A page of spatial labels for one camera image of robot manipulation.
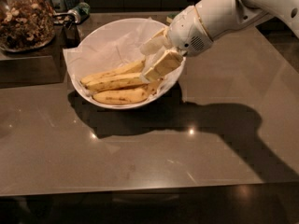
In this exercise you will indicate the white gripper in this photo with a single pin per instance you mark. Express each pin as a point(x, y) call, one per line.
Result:
point(187, 32)

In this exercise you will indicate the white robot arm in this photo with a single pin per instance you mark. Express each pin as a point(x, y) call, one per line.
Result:
point(221, 17)

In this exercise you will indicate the top yellow banana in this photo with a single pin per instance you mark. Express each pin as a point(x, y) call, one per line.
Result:
point(136, 66)

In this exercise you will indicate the yellow banana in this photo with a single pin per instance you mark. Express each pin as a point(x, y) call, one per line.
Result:
point(122, 97)
point(153, 87)
point(136, 66)
point(115, 82)

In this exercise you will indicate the right yellow banana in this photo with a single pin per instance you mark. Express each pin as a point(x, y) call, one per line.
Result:
point(153, 87)

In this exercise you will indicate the middle yellow banana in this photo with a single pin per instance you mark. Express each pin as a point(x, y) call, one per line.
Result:
point(115, 82)

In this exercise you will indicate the white bowl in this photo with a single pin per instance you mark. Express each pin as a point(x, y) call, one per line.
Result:
point(108, 68)

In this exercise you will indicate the bottom yellow banana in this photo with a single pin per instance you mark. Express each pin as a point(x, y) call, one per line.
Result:
point(122, 97)

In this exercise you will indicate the green yellow sponge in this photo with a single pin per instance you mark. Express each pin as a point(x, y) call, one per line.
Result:
point(170, 17)

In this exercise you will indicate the white paper liner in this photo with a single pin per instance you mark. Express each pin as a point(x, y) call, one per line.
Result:
point(113, 46)

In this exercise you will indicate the dark raised counter block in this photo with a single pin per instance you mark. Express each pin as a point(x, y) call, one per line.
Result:
point(40, 66)

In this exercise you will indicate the glass jar of nuts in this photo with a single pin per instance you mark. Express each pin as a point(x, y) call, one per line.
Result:
point(25, 25)

